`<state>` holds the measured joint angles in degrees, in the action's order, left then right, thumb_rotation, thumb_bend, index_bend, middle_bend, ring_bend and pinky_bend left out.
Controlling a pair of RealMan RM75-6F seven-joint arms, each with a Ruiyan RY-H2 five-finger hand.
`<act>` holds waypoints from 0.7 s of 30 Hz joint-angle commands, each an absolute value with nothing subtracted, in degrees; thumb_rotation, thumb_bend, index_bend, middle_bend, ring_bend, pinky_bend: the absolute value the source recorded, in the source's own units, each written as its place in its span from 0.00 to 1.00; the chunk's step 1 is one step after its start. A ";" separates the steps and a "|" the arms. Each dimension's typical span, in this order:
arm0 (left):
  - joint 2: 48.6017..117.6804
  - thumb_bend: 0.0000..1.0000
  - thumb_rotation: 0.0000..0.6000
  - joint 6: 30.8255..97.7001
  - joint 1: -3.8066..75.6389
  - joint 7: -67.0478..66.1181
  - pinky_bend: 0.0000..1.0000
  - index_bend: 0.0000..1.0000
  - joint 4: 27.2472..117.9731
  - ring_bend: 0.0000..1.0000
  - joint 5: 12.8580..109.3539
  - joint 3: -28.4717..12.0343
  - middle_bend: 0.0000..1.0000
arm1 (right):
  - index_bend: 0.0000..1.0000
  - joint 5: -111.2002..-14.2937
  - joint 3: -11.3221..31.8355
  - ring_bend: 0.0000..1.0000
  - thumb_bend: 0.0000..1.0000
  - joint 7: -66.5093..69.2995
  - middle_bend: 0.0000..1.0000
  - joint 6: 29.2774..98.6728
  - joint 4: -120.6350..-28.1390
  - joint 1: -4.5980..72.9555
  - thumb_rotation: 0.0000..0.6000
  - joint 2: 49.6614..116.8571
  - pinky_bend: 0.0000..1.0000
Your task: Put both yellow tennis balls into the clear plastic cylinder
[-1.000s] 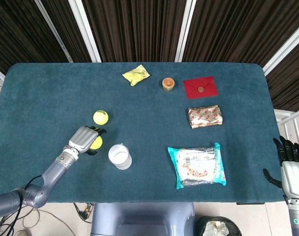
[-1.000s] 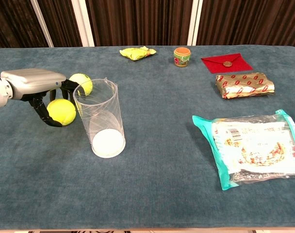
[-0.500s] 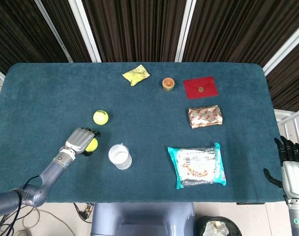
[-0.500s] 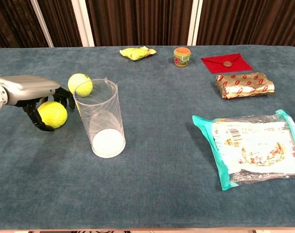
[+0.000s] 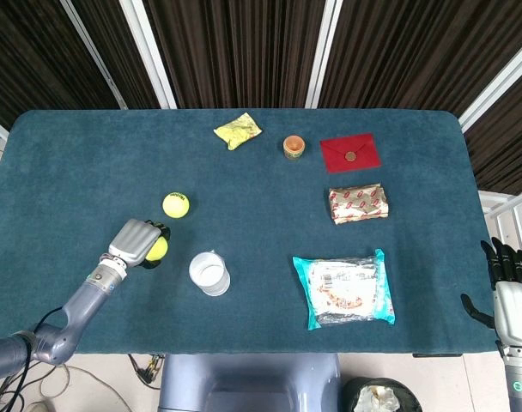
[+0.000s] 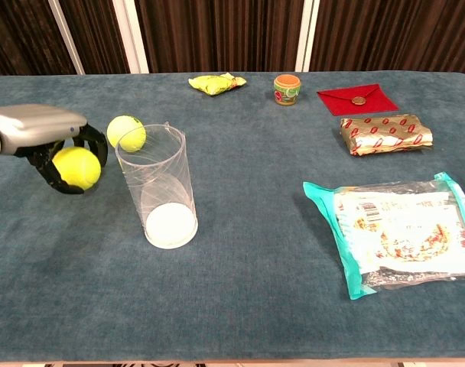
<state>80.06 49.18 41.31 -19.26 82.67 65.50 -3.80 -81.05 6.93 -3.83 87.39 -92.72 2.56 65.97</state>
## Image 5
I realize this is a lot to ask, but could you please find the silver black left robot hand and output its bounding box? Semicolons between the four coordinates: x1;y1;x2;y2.
108;218;172;270

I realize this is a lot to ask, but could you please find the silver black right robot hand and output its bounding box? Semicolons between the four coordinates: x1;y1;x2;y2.
460;237;522;347

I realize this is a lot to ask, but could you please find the yellow tennis ball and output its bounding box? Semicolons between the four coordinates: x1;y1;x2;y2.
161;191;191;219
145;236;169;262

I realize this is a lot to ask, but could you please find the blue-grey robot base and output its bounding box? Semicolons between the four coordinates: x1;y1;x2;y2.
157;353;343;412

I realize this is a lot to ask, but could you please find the clear plastic cup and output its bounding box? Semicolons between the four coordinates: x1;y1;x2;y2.
188;249;232;298

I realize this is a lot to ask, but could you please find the white metal rack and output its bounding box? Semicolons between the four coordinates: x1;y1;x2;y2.
477;188;522;258

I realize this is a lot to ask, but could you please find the teal velvet table cloth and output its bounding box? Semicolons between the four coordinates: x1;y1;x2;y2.
0;109;502;355

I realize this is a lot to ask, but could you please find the yellow crumpled snack packet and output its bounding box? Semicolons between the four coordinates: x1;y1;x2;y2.
213;112;263;151

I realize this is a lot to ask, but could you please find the teal white food bag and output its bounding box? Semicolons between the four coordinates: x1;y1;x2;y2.
292;248;396;331

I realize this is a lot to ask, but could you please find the black trash bin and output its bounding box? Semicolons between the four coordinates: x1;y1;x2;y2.
341;376;423;412

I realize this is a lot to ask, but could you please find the gold red printed packet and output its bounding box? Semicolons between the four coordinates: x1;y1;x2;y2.
328;182;392;227

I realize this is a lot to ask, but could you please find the small orange patterned cup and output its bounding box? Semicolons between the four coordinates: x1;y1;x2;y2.
282;134;307;162

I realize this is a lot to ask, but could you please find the red envelope gold seal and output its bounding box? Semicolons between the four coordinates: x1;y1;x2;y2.
319;133;382;174

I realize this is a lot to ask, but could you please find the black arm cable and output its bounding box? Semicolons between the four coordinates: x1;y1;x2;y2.
0;306;69;412

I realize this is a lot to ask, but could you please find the plugs and cables cluster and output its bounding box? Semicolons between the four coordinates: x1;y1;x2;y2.
127;353;166;390

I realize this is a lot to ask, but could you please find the floor cable bundle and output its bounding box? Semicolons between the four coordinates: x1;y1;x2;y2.
0;362;131;412

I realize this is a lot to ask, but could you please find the white partition post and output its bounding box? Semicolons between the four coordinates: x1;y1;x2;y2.
58;0;128;109
118;0;178;109
458;33;522;133
305;0;340;109

